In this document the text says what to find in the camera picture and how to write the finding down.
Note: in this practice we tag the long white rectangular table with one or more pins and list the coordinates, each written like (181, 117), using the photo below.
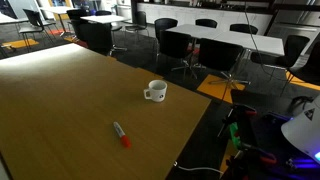
(233, 39)

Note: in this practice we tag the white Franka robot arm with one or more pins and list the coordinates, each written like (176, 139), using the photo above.
(303, 130)

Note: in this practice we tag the black office chair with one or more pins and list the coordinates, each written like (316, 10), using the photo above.
(97, 37)
(165, 24)
(103, 12)
(220, 55)
(293, 48)
(139, 20)
(175, 45)
(310, 68)
(206, 22)
(33, 20)
(77, 15)
(243, 28)

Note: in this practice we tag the black clamp stand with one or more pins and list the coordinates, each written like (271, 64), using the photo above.
(238, 111)

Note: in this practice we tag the stainless steel fridge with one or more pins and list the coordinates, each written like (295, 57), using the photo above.
(296, 20)

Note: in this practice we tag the green plastic clamp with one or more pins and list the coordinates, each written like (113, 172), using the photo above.
(234, 135)

